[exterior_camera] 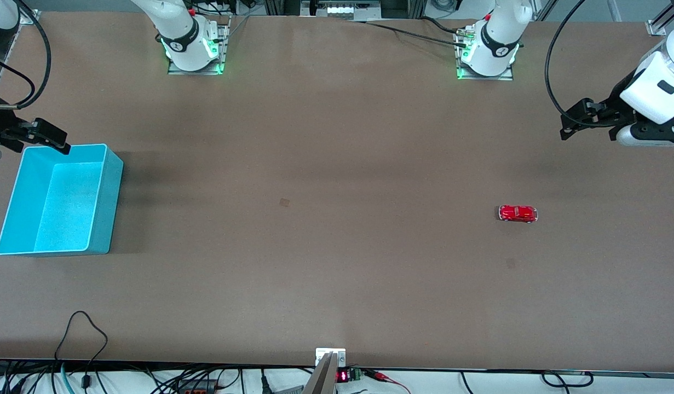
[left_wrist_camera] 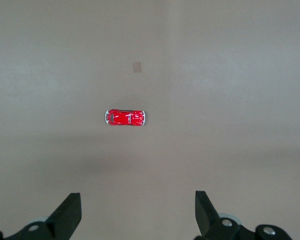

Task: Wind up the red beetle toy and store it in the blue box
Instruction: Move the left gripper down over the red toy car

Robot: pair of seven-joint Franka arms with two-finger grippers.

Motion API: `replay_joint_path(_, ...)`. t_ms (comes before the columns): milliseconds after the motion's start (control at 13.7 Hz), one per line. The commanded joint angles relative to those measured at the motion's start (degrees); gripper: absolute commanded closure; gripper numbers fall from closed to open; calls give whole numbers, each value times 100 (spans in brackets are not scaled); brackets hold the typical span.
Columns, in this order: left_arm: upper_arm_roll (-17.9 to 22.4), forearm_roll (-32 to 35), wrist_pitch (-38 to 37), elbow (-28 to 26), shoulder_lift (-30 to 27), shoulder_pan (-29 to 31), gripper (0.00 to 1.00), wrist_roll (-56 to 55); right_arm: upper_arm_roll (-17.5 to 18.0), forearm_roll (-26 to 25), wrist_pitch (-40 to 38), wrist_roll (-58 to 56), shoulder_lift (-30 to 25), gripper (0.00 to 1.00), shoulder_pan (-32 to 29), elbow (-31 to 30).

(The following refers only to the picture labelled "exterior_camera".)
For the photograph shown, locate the red beetle toy car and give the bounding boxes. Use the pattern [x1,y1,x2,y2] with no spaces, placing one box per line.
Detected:
[499,205,539,223]

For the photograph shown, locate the blue plastic box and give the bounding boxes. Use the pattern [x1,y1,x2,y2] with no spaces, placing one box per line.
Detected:
[0,143,124,256]

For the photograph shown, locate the aluminium corner profile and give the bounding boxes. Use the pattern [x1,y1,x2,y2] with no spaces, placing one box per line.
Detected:
[646,0,674,37]

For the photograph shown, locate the black device with lit panel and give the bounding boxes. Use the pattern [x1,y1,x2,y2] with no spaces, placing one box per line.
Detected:
[301,0,382,21]

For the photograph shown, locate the grey power strip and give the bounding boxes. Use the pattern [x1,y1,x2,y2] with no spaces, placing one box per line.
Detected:
[175,379,218,394]

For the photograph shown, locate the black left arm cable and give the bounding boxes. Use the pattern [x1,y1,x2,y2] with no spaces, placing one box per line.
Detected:
[544,0,617,128]

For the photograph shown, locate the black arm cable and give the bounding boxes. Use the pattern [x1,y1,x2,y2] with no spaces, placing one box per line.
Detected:
[544,0,617,128]
[0,0,53,110]

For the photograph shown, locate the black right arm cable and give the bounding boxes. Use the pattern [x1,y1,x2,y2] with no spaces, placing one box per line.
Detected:
[0,0,53,110]

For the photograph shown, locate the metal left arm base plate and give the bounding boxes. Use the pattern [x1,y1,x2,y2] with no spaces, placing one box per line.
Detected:
[454,25,515,82]

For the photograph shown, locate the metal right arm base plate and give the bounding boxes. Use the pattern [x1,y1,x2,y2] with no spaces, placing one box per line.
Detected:
[168,15,231,76]

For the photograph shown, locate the black cable on table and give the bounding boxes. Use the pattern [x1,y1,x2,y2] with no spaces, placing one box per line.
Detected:
[342,18,470,49]

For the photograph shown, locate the looped thin black cable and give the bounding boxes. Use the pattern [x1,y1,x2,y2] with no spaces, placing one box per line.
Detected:
[54,310,109,390]

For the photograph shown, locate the coiled black cable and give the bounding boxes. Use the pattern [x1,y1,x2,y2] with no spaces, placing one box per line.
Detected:
[541,370,595,389]

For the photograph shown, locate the red clip lead wires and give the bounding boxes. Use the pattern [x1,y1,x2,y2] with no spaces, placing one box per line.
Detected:
[363,369,412,394]

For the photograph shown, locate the white metal bracket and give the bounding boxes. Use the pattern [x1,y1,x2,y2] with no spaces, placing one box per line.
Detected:
[315,348,347,368]

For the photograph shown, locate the grey camera mount bar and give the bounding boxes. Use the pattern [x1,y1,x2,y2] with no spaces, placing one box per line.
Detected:
[302,352,338,394]

